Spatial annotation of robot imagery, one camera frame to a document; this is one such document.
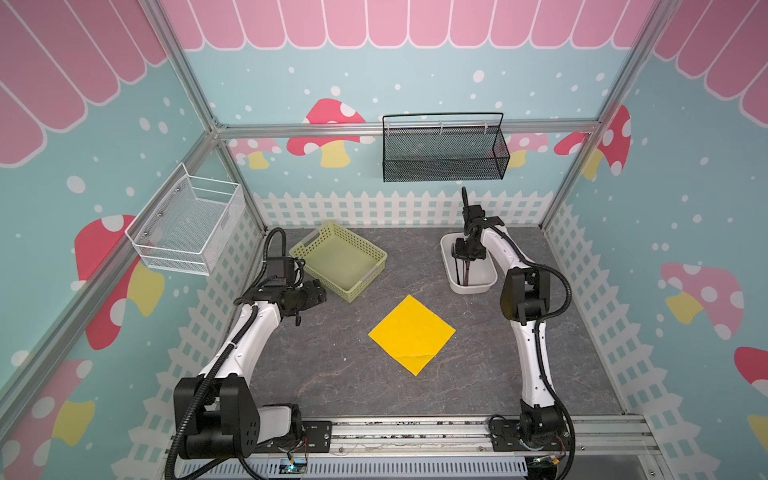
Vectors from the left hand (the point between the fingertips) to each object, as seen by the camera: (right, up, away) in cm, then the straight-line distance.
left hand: (315, 300), depth 86 cm
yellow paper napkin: (+29, -12, +6) cm, 32 cm away
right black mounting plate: (+50, -32, -12) cm, 61 cm away
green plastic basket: (+3, +12, +25) cm, 28 cm away
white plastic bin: (+55, +7, +20) cm, 59 cm away
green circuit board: (-2, -39, -13) cm, 41 cm away
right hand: (+48, +14, +21) cm, 54 cm away
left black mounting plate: (+3, -33, -12) cm, 35 cm away
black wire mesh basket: (+39, +48, +8) cm, 62 cm away
